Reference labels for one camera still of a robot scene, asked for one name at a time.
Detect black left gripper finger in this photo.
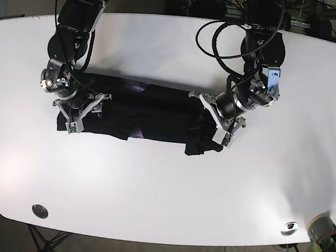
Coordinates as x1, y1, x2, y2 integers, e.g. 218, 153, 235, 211
189, 112, 207, 130

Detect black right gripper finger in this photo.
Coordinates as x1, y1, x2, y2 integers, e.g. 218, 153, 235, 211
92, 101, 103, 118

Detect left gripper body silver black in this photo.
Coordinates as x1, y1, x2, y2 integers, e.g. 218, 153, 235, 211
189, 90, 247, 147

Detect right gripper body silver black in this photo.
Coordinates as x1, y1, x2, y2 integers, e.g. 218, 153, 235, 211
52, 90, 112, 133

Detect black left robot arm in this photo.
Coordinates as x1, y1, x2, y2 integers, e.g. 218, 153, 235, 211
190, 0, 286, 146

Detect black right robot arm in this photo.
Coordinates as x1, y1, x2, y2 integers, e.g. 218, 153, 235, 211
40, 0, 111, 133

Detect left silver table grommet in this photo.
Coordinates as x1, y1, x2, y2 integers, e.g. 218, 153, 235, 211
32, 204, 48, 219

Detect silver table grommet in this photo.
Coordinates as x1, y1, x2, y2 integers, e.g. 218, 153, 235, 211
32, 204, 48, 219
281, 222, 298, 236

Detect right silver table grommet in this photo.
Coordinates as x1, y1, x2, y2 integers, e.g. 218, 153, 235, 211
281, 222, 298, 236

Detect black folding table legs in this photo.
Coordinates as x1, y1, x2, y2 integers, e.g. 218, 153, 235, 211
27, 224, 72, 252

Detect grey plant pot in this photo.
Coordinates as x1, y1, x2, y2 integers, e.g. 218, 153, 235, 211
306, 213, 336, 245

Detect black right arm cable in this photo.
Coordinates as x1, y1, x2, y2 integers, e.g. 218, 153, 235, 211
49, 0, 108, 96

